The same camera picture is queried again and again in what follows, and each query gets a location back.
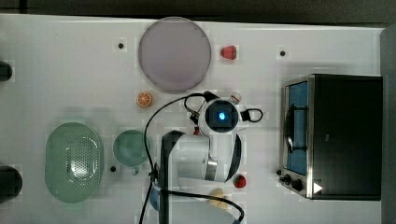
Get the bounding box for grey round plate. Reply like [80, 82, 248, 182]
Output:
[138, 17, 211, 92]

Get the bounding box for small red toy fruit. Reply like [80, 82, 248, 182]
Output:
[233, 175, 247, 189]

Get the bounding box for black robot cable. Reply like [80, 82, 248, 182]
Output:
[138, 92, 246, 224]

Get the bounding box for black robot base lower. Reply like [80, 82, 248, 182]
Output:
[0, 166, 22, 203]

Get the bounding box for orange slice toy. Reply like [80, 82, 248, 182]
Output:
[136, 91, 153, 107]

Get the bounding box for silver toaster oven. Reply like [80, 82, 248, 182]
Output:
[276, 74, 383, 201]

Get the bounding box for green cup with handle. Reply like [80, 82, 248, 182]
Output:
[113, 130, 150, 175]

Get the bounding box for blue cup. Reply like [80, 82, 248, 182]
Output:
[149, 187, 161, 211]

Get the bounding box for green perforated colander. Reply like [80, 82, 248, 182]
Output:
[45, 122, 104, 203]

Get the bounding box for yellow toy banana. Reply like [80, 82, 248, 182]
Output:
[208, 189, 228, 210]

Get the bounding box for black robot base upper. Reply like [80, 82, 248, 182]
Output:
[0, 62, 13, 82]

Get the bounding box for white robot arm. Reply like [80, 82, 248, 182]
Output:
[158, 98, 243, 224]

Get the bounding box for red toy strawberry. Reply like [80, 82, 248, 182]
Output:
[220, 46, 237, 60]

